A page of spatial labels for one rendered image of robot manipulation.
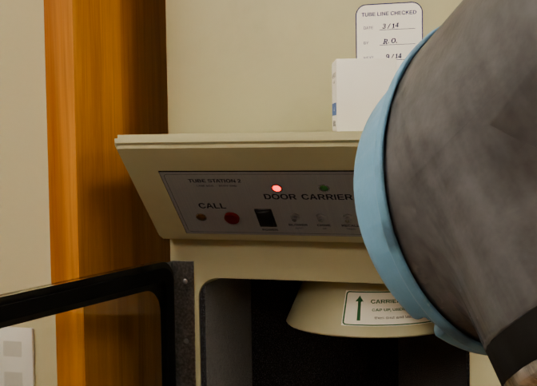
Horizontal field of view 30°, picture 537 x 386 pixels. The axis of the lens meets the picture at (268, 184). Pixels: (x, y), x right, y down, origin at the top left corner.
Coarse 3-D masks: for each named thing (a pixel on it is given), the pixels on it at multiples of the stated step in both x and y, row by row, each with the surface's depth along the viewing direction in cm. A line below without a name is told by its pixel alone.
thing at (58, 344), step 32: (32, 288) 79; (32, 320) 79; (64, 320) 82; (96, 320) 86; (128, 320) 90; (160, 320) 94; (0, 352) 76; (32, 352) 79; (64, 352) 82; (96, 352) 86; (128, 352) 90; (160, 352) 94; (0, 384) 76; (32, 384) 79; (64, 384) 82; (96, 384) 86; (128, 384) 90; (160, 384) 95
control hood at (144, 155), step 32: (128, 160) 88; (160, 160) 87; (192, 160) 86; (224, 160) 85; (256, 160) 84; (288, 160) 83; (320, 160) 82; (352, 160) 82; (160, 192) 90; (160, 224) 94
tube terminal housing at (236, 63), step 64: (192, 0) 96; (256, 0) 94; (320, 0) 92; (384, 0) 90; (448, 0) 88; (192, 64) 96; (256, 64) 94; (320, 64) 92; (192, 128) 97; (256, 128) 95; (320, 128) 93; (192, 256) 98; (256, 256) 96; (320, 256) 93
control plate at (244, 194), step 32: (192, 192) 89; (224, 192) 88; (256, 192) 87; (288, 192) 86; (320, 192) 85; (352, 192) 84; (192, 224) 93; (224, 224) 92; (256, 224) 91; (288, 224) 90; (320, 224) 89; (352, 224) 88
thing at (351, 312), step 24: (312, 288) 99; (336, 288) 97; (360, 288) 96; (384, 288) 95; (312, 312) 97; (336, 312) 96; (360, 312) 95; (384, 312) 94; (360, 336) 94; (384, 336) 94; (408, 336) 94
